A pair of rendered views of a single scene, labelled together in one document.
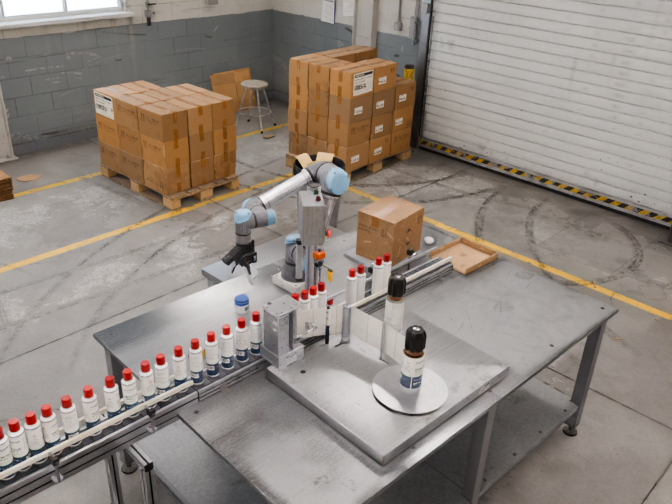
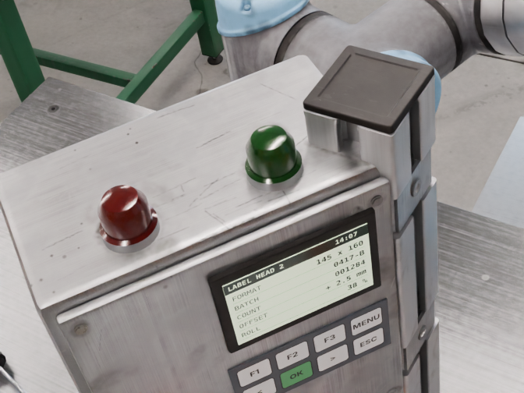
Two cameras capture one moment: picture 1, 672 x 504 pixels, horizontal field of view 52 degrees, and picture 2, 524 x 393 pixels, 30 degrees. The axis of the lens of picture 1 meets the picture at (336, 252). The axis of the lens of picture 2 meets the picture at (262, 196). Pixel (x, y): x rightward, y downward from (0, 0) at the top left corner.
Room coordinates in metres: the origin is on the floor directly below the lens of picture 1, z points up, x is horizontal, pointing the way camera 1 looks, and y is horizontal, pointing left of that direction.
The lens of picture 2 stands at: (2.72, -0.21, 1.79)
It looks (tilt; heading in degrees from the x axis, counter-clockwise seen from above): 46 degrees down; 85
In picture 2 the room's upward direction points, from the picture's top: 12 degrees counter-clockwise
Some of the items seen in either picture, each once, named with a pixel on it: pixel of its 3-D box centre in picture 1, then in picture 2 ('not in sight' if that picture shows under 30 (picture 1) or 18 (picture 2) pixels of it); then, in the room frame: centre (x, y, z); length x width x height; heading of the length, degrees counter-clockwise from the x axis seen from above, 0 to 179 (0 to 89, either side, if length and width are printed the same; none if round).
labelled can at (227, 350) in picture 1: (227, 346); not in sight; (2.28, 0.43, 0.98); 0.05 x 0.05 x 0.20
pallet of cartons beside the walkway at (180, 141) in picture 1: (166, 139); not in sight; (6.34, 1.70, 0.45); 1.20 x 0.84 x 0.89; 49
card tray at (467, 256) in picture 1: (463, 255); not in sight; (3.44, -0.73, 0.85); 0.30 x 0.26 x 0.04; 135
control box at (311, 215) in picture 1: (311, 217); (222, 295); (2.72, 0.11, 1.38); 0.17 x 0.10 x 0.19; 10
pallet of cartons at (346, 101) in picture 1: (352, 111); not in sight; (7.13, -0.10, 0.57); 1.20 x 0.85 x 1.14; 140
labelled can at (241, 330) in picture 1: (241, 339); not in sight; (2.34, 0.38, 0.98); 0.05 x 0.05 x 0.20
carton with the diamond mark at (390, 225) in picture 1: (389, 230); not in sight; (3.44, -0.30, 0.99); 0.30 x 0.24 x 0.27; 143
